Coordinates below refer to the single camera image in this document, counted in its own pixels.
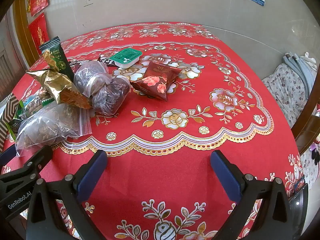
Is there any zip bag of brown snacks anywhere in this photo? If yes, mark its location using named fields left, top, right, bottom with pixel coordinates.
left=15, top=102, right=93, bottom=158

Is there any clear bag of dark snacks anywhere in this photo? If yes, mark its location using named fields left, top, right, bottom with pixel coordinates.
left=74, top=60, right=110, bottom=98
left=92, top=76, right=132, bottom=117

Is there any striped cardboard box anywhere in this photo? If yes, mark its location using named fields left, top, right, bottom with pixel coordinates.
left=0, top=92, right=20, bottom=153

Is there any gold foil bag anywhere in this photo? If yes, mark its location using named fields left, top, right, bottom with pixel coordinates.
left=26, top=50, right=93, bottom=110

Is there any red poster with gold print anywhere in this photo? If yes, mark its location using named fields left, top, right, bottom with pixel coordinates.
left=27, top=12, right=50, bottom=52

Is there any grey clothing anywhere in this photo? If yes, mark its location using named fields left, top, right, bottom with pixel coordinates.
left=282, top=52, right=320, bottom=98

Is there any green lidded jelly cup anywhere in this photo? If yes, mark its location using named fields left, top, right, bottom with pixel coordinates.
left=110, top=48, right=143, bottom=68

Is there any dark coffee stick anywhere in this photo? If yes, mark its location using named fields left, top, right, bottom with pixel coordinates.
left=69, top=56, right=113, bottom=68

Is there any dark green biscuit packet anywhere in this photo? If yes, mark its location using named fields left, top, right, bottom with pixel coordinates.
left=39, top=36, right=75, bottom=80

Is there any clear biscuit packet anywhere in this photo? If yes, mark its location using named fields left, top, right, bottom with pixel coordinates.
left=19, top=91, right=54, bottom=120

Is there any floral bedding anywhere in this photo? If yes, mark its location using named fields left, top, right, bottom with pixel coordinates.
left=261, top=62, right=315, bottom=128

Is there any wooden door frame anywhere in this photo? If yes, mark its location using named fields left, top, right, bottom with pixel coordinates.
left=12, top=0, right=40, bottom=65

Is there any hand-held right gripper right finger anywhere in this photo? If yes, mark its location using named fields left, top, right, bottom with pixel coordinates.
left=210, top=149, right=295, bottom=240

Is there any wooden chair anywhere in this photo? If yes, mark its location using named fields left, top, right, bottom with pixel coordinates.
left=291, top=92, right=320, bottom=155

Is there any bright green candy packet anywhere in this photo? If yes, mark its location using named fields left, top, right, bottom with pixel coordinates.
left=6, top=100, right=25, bottom=143

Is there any red flower print packet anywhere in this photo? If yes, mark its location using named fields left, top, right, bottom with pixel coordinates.
left=130, top=61, right=182, bottom=102

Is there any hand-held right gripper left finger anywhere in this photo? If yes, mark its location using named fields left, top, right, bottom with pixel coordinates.
left=26, top=149, right=109, bottom=240

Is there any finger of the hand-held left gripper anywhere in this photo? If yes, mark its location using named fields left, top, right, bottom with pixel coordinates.
left=0, top=145, right=54, bottom=188
left=0, top=144, right=18, bottom=167

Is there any red floral tablecloth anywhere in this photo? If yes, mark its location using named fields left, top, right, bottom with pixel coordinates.
left=0, top=21, right=305, bottom=240

